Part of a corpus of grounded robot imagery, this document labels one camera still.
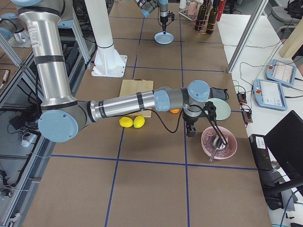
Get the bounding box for teach pendant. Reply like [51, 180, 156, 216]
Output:
[253, 79, 287, 111]
[266, 59, 297, 87]

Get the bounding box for yellow lemon near board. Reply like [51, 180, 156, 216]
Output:
[133, 115, 145, 128]

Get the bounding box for light green plate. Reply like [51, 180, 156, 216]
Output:
[207, 98, 231, 121]

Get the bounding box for pink cup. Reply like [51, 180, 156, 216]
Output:
[187, 2, 196, 16]

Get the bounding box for yellow lemon outer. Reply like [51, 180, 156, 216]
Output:
[119, 117, 134, 128]

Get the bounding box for dark wine bottle middle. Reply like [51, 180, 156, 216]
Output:
[206, 0, 220, 35]

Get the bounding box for light blue plate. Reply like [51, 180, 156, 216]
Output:
[154, 32, 174, 45]

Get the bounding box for teach pendant far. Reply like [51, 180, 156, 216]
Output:
[266, 59, 297, 87]

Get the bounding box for pink bowl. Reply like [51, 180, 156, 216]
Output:
[201, 126, 237, 158]

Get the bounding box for dark grey folded cloth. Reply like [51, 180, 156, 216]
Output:
[210, 87, 229, 100]

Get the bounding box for copper wire bottle rack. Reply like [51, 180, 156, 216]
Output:
[193, 0, 216, 34]

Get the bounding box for clear ice cubes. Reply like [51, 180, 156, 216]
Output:
[202, 131, 232, 159]

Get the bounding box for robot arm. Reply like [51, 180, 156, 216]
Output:
[134, 0, 175, 34]
[15, 0, 215, 142]

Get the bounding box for metal ice scoop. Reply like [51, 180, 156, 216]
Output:
[209, 134, 228, 162]

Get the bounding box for white central pillar base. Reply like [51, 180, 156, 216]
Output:
[85, 0, 127, 78]

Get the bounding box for dark wine bottle upper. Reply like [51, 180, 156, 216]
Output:
[195, 0, 207, 31]

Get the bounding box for red cylinder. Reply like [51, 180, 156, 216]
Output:
[216, 0, 226, 22]

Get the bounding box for black monitor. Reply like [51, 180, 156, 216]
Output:
[265, 110, 303, 179]

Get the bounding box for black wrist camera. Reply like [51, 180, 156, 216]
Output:
[204, 101, 216, 119]

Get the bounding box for aluminium frame post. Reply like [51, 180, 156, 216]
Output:
[227, 0, 268, 73]

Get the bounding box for bamboo cutting board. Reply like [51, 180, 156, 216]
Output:
[118, 79, 154, 118]

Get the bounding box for black computer box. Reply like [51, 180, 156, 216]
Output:
[249, 134, 281, 172]

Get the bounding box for dark wine bottle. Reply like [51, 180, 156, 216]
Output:
[206, 0, 220, 35]
[195, 0, 207, 31]

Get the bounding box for orange mandarin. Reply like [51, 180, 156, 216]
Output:
[170, 109, 180, 114]

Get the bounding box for teach pendant near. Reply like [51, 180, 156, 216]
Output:
[253, 79, 287, 111]

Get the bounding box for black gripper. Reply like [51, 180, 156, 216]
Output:
[182, 110, 201, 137]
[159, 11, 175, 35]

